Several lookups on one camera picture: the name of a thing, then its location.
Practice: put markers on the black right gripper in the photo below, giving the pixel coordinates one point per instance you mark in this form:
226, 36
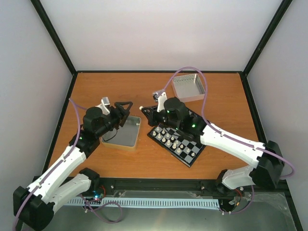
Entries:
151, 120

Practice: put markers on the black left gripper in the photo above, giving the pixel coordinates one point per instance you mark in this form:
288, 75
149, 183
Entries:
121, 116

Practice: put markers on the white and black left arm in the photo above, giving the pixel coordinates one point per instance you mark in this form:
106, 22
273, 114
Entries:
36, 204

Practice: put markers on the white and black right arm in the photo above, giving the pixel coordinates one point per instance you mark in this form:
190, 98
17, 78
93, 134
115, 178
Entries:
264, 161

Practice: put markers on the silver square tin lid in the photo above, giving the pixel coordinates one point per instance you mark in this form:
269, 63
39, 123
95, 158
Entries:
188, 88

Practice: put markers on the black and silver chessboard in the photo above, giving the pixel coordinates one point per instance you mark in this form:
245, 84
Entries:
184, 150

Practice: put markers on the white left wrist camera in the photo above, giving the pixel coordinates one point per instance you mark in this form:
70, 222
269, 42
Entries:
104, 105

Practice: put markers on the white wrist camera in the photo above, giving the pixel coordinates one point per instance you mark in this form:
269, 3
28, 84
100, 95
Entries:
160, 97
104, 105

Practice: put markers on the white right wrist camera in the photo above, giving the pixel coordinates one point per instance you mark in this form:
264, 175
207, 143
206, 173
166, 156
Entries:
160, 97

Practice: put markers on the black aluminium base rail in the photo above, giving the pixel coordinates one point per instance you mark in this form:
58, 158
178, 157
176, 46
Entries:
156, 184

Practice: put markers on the light blue cable duct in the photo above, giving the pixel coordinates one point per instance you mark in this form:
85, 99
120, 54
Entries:
155, 203

